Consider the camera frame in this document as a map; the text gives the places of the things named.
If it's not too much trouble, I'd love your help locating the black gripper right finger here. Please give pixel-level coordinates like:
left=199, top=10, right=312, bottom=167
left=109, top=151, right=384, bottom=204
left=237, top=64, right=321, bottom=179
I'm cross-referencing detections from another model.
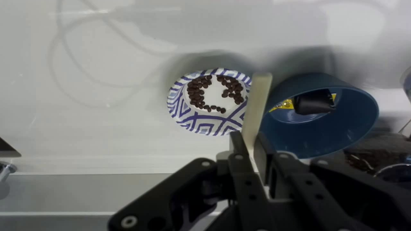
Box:
left=255, top=136, right=411, bottom=231

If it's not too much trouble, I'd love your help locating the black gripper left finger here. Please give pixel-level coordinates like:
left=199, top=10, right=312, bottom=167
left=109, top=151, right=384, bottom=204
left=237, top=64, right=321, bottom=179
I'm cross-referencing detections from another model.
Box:
left=106, top=129, right=276, bottom=231

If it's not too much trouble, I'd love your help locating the coffee beans pile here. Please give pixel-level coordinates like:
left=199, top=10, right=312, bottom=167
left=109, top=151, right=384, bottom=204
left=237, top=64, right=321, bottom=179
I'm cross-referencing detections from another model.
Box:
left=186, top=74, right=246, bottom=115

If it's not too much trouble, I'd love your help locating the glass jar of coffee beans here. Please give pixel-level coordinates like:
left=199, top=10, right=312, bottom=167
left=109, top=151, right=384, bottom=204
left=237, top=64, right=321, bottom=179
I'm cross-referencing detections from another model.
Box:
left=343, top=135, right=411, bottom=183

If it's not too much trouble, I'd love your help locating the dark blue bowl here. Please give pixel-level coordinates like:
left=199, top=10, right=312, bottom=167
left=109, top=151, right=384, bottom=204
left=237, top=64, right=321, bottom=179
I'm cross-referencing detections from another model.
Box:
left=255, top=72, right=381, bottom=160

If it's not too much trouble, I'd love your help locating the blue patterned paper plate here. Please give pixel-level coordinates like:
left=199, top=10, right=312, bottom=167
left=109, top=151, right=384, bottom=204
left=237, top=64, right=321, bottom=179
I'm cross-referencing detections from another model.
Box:
left=164, top=67, right=254, bottom=137

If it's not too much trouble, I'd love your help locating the black cylinder piece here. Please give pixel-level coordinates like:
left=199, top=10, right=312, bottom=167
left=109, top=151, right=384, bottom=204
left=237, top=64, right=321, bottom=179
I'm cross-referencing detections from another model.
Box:
left=294, top=87, right=336, bottom=117

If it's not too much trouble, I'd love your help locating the yellow packet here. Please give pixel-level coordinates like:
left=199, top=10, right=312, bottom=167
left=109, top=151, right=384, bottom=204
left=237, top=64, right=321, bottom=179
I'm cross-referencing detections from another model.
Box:
left=268, top=91, right=340, bottom=114

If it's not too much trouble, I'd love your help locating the small chrome faucet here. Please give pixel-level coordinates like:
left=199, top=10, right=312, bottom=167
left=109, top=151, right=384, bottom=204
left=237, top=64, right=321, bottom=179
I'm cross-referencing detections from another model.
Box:
left=0, top=160, right=19, bottom=190

